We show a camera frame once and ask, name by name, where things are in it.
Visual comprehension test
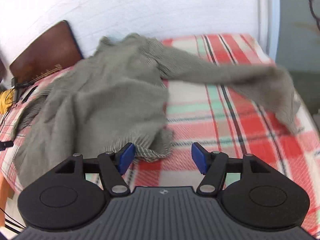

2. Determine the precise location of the black smartphone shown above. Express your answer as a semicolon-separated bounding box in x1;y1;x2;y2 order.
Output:
21;86;38;103

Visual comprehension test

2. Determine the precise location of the brown panel gold ornament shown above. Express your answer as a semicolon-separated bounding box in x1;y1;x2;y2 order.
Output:
9;20;84;84

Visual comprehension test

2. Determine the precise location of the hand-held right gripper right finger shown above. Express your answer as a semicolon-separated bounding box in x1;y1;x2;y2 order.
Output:
191;142;271;196

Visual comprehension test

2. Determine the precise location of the white door frame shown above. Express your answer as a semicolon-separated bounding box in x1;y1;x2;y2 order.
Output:
255;0;281;58

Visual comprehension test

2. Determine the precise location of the small black tripod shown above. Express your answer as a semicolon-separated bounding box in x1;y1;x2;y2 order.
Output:
10;77;33;101

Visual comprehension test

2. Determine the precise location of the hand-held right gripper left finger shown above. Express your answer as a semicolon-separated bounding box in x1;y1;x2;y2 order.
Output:
54;142;136;196

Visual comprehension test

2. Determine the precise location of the light wooden table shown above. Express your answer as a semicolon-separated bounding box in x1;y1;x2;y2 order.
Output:
0;172;15;228

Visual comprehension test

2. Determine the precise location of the red green plaid bed sheet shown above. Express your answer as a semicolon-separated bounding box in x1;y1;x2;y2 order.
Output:
0;34;320;235

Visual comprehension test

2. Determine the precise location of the olive striped shirt checked lining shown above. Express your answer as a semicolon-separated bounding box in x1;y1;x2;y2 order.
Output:
11;33;302;188

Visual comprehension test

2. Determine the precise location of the yellow cloth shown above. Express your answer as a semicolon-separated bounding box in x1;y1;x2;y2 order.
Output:
0;89;16;116

